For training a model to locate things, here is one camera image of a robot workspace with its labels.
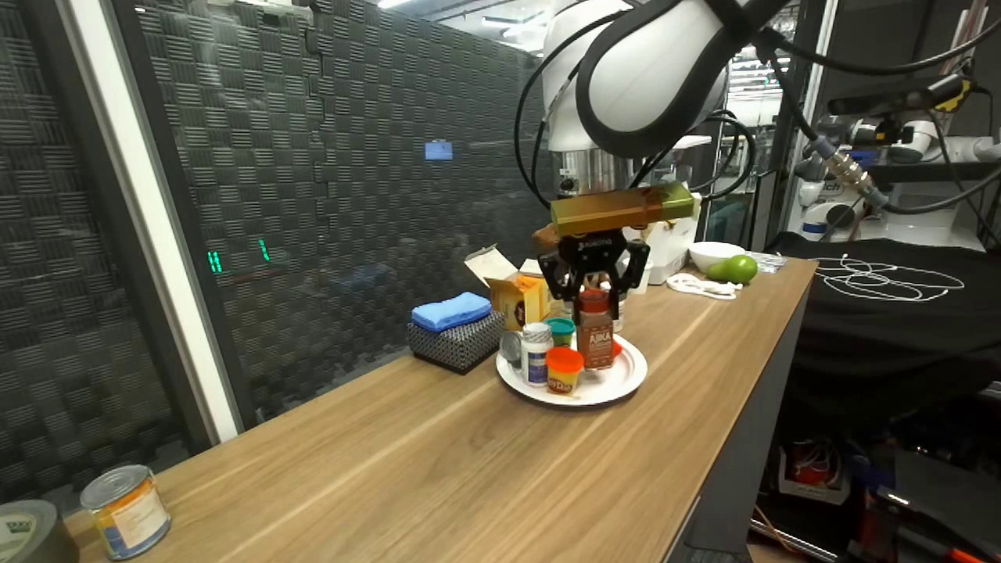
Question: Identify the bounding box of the green apple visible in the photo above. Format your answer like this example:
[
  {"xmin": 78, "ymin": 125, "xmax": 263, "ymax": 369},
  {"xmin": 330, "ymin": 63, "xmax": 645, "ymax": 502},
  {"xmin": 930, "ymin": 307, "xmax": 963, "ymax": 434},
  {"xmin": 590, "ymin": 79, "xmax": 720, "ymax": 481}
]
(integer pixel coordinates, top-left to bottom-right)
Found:
[{"xmin": 706, "ymin": 252, "xmax": 756, "ymax": 285}]

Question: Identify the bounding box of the white bowl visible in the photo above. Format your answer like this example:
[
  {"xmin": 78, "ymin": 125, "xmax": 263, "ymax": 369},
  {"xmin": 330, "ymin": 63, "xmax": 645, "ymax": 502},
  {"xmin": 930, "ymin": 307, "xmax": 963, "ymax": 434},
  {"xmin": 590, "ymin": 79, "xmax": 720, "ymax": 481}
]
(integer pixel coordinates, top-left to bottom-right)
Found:
[{"xmin": 688, "ymin": 242, "xmax": 743, "ymax": 272}]

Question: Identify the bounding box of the orange lid play-doh tub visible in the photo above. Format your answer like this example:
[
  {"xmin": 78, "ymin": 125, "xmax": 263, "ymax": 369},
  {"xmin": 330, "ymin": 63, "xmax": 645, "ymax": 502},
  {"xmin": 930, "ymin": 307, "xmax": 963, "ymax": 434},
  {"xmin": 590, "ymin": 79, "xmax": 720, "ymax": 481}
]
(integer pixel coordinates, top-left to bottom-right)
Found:
[{"xmin": 545, "ymin": 346, "xmax": 584, "ymax": 395}]

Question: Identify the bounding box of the white cable coil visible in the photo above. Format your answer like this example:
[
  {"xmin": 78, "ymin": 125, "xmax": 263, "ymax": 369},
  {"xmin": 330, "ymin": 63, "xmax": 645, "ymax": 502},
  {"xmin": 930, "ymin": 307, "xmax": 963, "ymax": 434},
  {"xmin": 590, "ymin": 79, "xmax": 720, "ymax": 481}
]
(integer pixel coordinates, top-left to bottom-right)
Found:
[{"xmin": 814, "ymin": 251, "xmax": 970, "ymax": 309}]

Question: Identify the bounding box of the white pill bottle blue label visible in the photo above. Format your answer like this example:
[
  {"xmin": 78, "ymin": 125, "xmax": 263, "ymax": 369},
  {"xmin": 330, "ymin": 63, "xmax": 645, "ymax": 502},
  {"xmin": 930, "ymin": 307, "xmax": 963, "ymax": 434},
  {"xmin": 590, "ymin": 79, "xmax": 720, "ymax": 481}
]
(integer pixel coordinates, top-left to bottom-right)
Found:
[{"xmin": 520, "ymin": 322, "xmax": 553, "ymax": 381}]

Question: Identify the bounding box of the blue cloth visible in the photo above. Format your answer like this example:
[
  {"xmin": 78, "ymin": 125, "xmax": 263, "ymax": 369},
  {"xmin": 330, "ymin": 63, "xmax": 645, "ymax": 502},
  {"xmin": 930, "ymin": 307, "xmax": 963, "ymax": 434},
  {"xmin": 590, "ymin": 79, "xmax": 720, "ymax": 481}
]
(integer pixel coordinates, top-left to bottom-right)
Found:
[{"xmin": 410, "ymin": 291, "xmax": 491, "ymax": 336}]

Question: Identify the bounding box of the white paper plate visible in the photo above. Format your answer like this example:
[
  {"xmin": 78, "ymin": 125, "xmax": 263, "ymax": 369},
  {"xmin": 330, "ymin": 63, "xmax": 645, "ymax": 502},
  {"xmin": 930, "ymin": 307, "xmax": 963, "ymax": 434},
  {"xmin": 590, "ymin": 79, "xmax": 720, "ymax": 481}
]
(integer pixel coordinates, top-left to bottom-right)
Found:
[{"xmin": 495, "ymin": 337, "xmax": 647, "ymax": 410}]

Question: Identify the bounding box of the yellow cardboard box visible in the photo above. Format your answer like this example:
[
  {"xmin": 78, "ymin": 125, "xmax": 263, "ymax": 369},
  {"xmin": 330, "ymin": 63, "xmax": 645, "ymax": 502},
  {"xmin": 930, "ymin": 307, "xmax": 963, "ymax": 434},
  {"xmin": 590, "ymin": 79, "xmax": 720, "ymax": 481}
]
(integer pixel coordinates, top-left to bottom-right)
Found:
[{"xmin": 466, "ymin": 246, "xmax": 550, "ymax": 333}]

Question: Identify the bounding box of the paprika spice jar orange lid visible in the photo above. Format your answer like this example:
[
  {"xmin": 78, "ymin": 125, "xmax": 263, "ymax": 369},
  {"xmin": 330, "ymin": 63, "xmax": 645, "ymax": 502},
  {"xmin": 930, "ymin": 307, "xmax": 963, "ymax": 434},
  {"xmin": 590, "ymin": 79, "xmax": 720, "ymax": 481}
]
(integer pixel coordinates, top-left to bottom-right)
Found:
[{"xmin": 575, "ymin": 287, "xmax": 614, "ymax": 369}]

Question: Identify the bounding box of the tin can with label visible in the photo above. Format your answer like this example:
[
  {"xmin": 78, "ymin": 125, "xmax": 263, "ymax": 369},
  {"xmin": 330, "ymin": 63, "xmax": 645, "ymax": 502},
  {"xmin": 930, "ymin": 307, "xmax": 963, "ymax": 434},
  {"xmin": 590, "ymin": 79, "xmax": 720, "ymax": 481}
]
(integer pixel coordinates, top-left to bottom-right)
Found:
[{"xmin": 82, "ymin": 464, "xmax": 172, "ymax": 563}]

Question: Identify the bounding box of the white bucket container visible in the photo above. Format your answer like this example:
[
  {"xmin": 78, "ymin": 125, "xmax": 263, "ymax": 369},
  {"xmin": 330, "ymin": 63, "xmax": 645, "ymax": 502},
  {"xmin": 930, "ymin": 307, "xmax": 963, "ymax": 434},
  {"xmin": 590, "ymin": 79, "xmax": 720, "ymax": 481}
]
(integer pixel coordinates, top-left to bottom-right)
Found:
[{"xmin": 642, "ymin": 218, "xmax": 697, "ymax": 287}]

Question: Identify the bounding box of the teal lid play-doh tub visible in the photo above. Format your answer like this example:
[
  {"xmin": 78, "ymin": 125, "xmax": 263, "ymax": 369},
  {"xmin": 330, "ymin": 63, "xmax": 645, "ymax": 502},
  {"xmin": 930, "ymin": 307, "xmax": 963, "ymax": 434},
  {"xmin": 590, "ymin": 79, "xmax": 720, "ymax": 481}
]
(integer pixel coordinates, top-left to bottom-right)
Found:
[{"xmin": 548, "ymin": 320, "xmax": 575, "ymax": 346}]

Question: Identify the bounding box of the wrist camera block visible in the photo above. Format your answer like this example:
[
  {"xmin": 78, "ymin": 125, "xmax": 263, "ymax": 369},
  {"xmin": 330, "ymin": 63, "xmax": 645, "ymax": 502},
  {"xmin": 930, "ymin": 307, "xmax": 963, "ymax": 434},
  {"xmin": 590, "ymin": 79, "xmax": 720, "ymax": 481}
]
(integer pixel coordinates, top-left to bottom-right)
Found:
[{"xmin": 531, "ymin": 185, "xmax": 697, "ymax": 246}]

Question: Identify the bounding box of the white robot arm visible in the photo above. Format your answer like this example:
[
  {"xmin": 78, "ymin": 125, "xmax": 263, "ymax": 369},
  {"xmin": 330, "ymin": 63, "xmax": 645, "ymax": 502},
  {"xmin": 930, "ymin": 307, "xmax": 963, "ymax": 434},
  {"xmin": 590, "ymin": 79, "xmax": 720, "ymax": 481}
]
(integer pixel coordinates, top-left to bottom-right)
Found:
[{"xmin": 542, "ymin": 0, "xmax": 789, "ymax": 320}]

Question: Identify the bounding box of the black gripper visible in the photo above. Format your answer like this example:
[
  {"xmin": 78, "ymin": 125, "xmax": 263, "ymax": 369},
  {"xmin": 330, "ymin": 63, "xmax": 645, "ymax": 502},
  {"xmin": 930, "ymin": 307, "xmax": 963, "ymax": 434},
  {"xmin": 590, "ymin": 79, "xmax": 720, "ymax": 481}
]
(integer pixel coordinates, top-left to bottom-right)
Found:
[{"xmin": 538, "ymin": 231, "xmax": 651, "ymax": 309}]

